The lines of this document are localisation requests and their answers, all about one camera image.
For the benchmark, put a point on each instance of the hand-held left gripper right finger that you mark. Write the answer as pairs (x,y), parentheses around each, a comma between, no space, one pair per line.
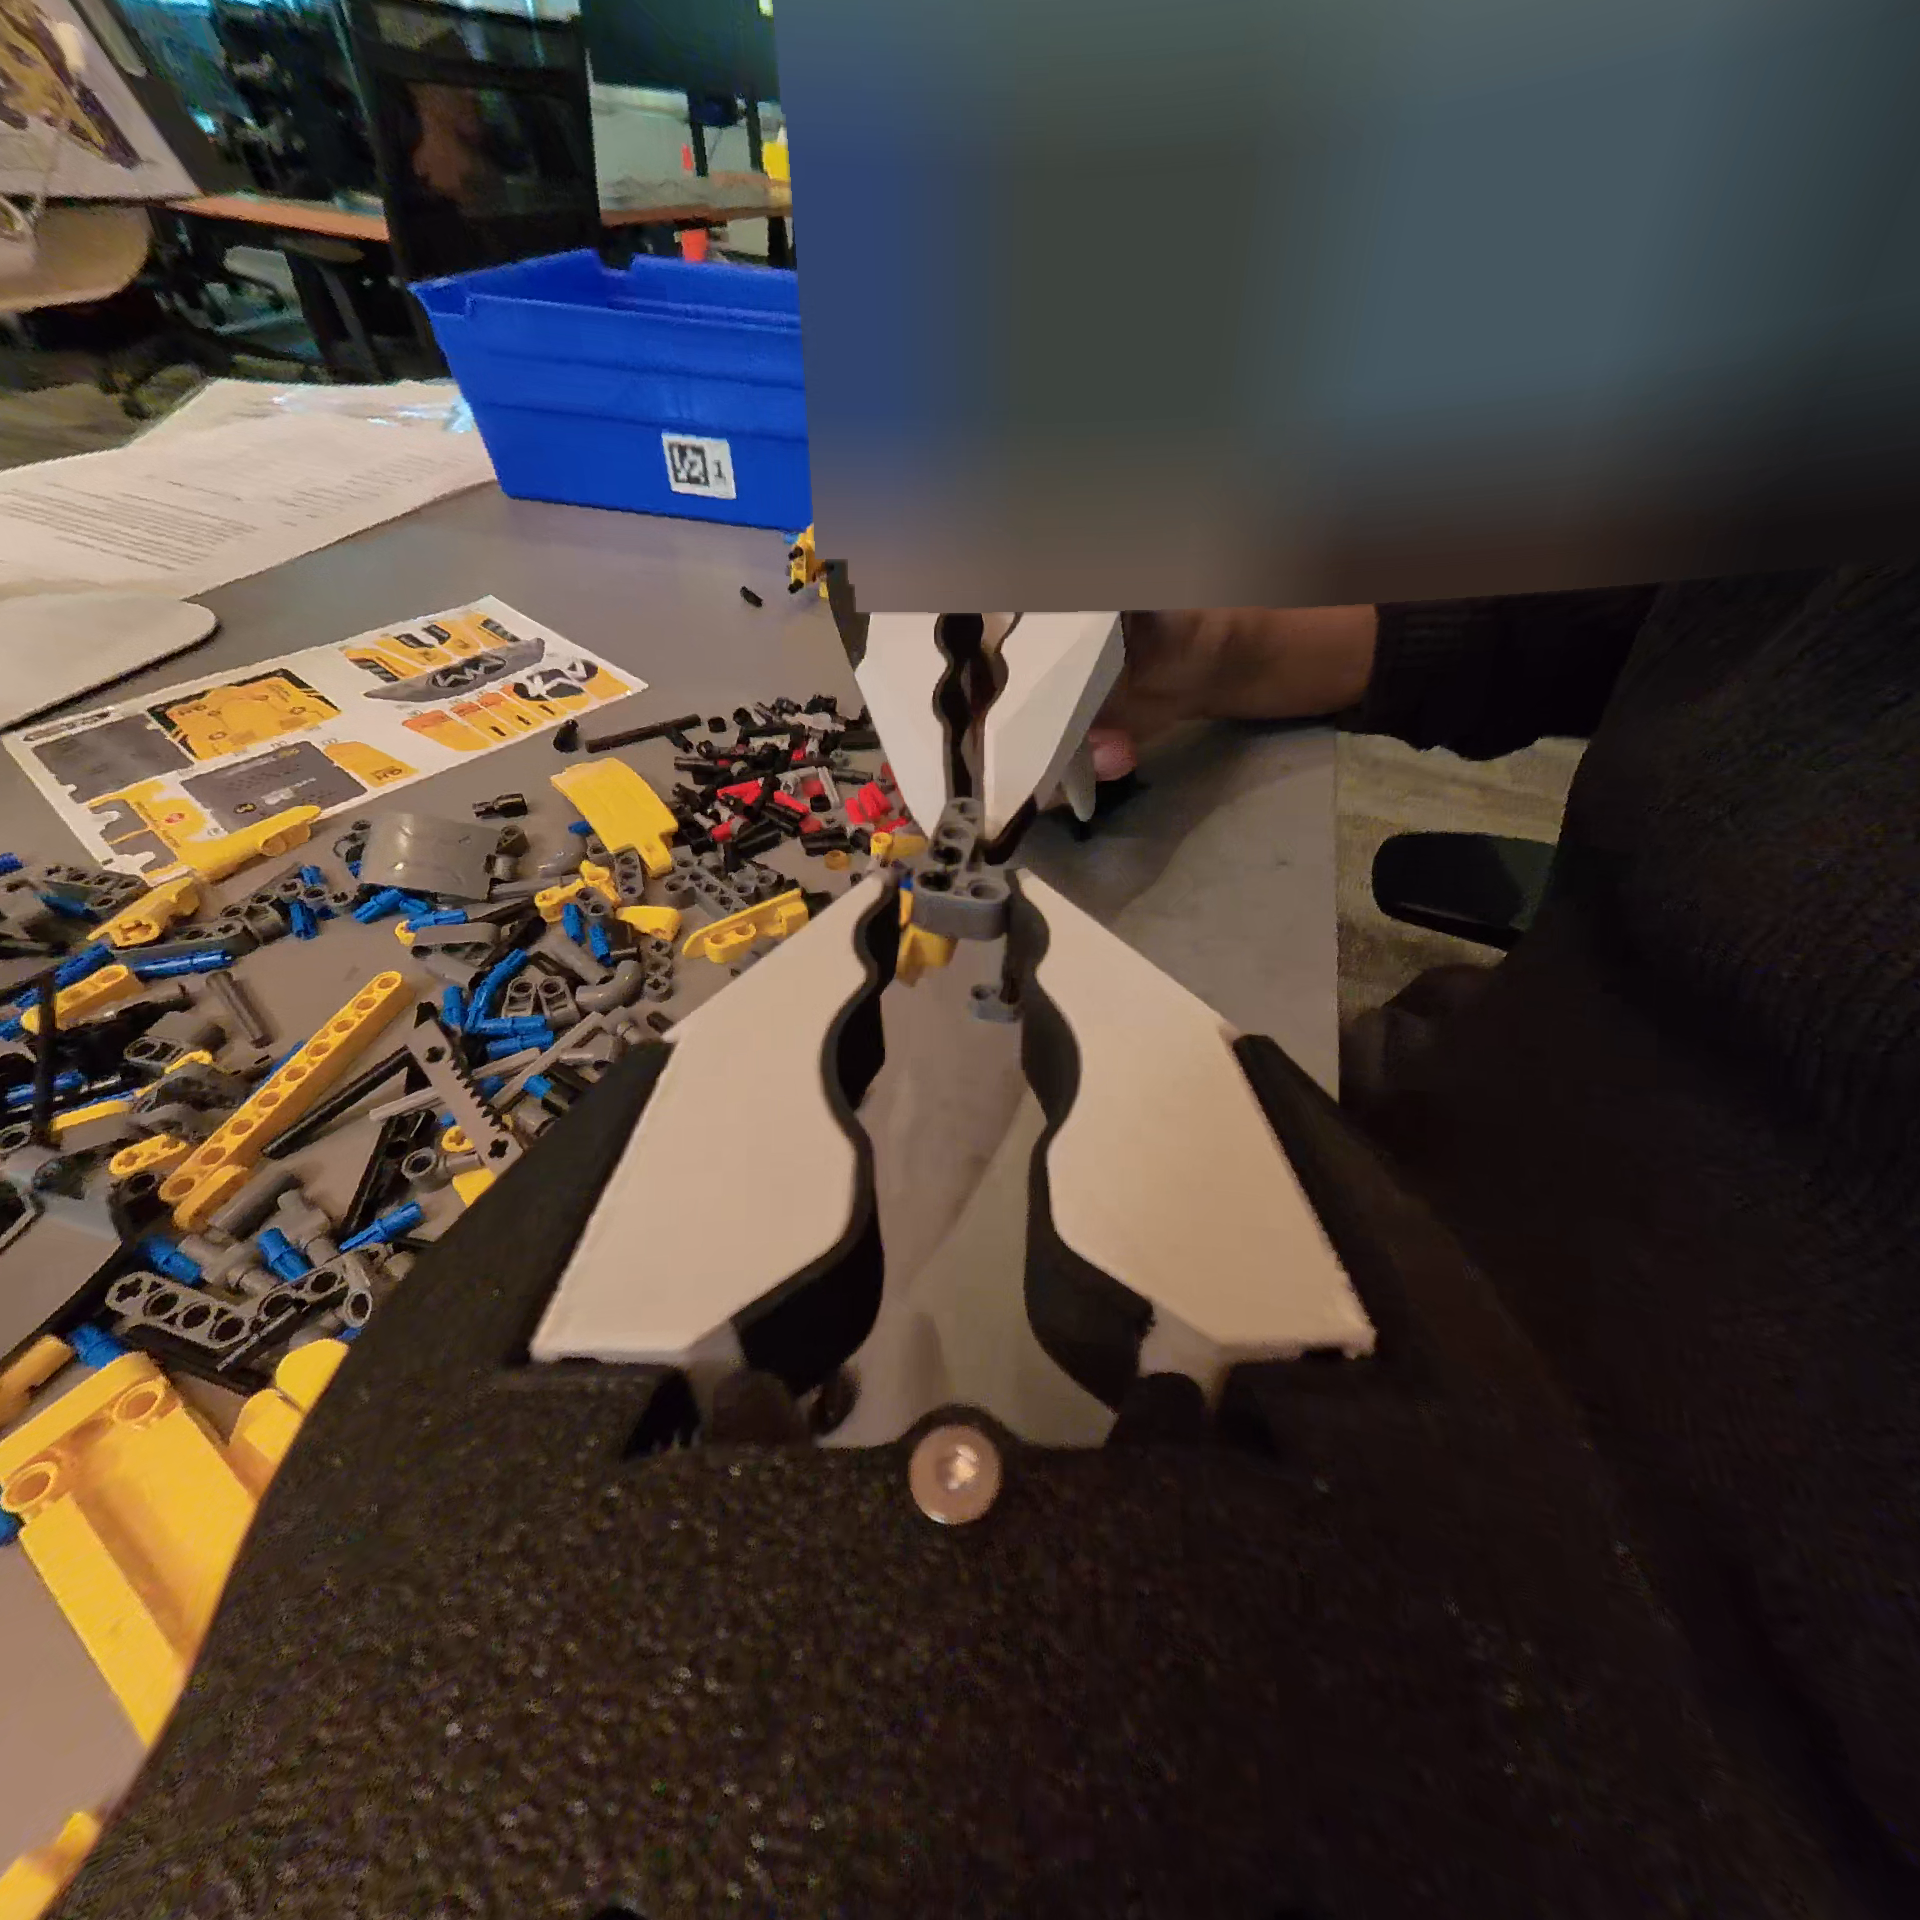
(1202,1172)

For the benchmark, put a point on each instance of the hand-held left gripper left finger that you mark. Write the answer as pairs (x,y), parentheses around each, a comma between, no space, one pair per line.
(722,1156)

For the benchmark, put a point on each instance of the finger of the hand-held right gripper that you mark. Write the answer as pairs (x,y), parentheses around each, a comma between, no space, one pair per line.
(902,692)
(1059,692)

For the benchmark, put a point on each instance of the yellow and grey toy assembly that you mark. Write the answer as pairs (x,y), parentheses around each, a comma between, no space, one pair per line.
(962,901)

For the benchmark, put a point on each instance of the pile of toy building pieces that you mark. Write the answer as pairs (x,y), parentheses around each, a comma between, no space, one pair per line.
(751,811)

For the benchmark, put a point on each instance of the person's right forearm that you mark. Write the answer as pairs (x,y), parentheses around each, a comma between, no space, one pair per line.
(1501,675)

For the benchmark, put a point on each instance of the person's right hand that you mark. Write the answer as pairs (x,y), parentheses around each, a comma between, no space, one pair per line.
(1202,675)

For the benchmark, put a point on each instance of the partly built yellow toy vehicle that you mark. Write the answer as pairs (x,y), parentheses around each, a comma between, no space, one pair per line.
(809,564)

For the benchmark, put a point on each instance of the grey toothed rack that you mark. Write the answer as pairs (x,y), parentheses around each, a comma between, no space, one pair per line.
(459,1089)

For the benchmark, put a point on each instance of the yellow curved panel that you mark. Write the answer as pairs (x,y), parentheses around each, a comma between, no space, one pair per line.
(615,811)

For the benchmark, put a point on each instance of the black chair armrest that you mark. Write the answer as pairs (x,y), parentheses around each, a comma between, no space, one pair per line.
(1454,885)

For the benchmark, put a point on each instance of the grey curved panel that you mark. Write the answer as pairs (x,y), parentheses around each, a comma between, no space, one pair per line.
(429,855)

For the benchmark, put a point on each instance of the blue plastic bin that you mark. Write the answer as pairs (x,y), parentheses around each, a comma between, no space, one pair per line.
(601,390)

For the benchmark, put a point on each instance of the yellow perforated beam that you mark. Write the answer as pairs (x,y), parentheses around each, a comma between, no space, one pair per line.
(284,1095)

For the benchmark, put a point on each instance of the yellow sticker sheet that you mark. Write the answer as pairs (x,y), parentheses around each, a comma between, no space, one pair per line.
(331,721)

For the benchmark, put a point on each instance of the black computer monitor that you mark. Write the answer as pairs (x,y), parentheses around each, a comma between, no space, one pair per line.
(676,38)

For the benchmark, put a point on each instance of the printed paper sheets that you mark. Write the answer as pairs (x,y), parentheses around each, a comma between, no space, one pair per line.
(225,482)

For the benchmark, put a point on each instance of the low wooden desk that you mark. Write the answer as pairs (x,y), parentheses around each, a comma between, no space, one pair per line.
(284,219)

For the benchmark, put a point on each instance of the white book stand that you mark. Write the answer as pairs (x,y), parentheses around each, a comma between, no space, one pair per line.
(77,652)

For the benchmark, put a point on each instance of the open instruction booklet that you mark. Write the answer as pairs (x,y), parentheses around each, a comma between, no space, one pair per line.
(77,90)

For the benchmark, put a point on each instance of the large yellow frame block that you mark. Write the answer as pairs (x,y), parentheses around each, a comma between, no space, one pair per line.
(135,1516)

